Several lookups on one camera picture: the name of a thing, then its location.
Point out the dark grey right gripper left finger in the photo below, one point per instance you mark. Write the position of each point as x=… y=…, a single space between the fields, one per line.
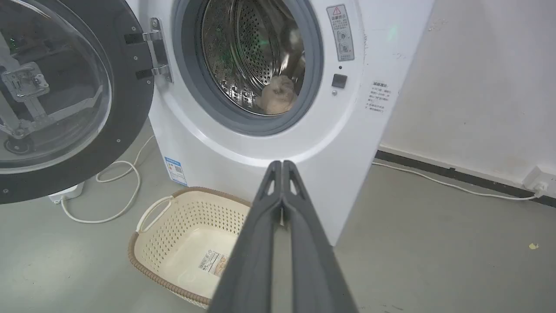
x=247 y=265

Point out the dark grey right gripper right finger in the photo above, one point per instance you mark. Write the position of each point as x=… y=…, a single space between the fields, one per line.
x=317 y=269

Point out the white front-load washing machine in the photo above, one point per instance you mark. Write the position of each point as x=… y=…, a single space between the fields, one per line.
x=347 y=130

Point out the chrome door hinge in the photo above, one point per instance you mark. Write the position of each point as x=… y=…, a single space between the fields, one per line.
x=160 y=50

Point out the round black washing machine door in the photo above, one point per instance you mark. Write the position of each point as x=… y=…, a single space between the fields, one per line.
x=65 y=95

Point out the cream perforated laundry basket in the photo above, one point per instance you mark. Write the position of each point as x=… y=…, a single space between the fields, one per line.
x=182 y=248

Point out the beige garment in drum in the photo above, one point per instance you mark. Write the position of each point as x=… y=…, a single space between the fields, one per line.
x=278 y=96

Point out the white power strip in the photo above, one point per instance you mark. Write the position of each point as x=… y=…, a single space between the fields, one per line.
x=66 y=192

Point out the white wall socket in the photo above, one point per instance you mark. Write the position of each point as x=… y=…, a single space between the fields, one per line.
x=540 y=180

